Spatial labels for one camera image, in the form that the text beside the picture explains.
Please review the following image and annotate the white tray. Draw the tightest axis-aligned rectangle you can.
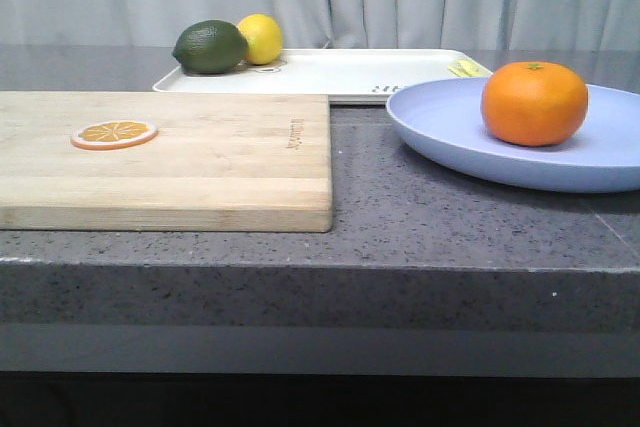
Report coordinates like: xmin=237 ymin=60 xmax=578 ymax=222
xmin=153 ymin=49 xmax=483 ymax=105

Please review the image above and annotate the orange fruit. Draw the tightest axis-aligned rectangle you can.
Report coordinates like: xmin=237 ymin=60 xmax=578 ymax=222
xmin=480 ymin=61 xmax=589 ymax=147

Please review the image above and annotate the yellow lemon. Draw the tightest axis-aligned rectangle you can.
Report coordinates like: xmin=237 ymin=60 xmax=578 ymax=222
xmin=237 ymin=13 xmax=283 ymax=65

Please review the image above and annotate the green lime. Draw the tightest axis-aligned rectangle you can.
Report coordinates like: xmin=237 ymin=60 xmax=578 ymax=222
xmin=172 ymin=19 xmax=248 ymax=75

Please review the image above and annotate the orange slice toy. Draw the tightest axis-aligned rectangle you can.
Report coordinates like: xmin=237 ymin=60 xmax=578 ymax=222
xmin=70 ymin=120 xmax=159 ymax=151

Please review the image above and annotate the yellow-green stick on tray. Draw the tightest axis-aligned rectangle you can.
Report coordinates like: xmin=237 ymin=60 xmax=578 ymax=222
xmin=447 ymin=59 xmax=492 ymax=77

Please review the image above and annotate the light blue plate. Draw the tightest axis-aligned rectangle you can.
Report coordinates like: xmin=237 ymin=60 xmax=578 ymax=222
xmin=386 ymin=78 xmax=639 ymax=193

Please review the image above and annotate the wooden cutting board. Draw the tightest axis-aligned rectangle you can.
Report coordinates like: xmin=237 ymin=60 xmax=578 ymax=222
xmin=1 ymin=91 xmax=333 ymax=232

